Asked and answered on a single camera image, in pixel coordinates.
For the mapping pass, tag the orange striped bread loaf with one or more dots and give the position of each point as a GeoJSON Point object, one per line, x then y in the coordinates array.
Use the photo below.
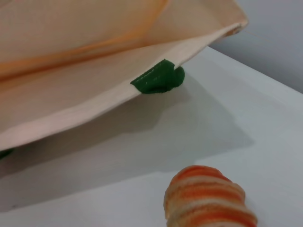
{"type": "Point", "coordinates": [203, 201]}

